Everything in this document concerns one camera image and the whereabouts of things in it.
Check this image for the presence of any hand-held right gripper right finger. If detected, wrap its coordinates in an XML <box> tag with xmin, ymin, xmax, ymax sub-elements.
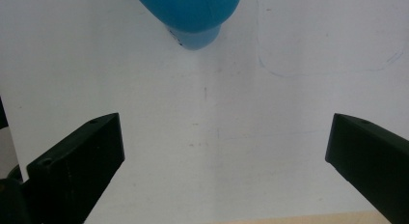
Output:
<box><xmin>325</xmin><ymin>113</ymin><xmax>409</xmax><ymax>224</ymax></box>

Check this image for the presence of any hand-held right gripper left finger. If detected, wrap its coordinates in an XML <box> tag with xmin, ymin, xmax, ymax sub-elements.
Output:
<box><xmin>25</xmin><ymin>112</ymin><xmax>125</xmax><ymax>224</ymax></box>

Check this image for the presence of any white sheet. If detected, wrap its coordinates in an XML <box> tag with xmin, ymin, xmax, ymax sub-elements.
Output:
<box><xmin>0</xmin><ymin>0</ymin><xmax>409</xmax><ymax>224</ymax></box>

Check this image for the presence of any blue plastic bottle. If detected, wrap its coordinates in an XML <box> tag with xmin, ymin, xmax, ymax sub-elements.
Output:
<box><xmin>132</xmin><ymin>0</ymin><xmax>243</xmax><ymax>51</ymax></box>

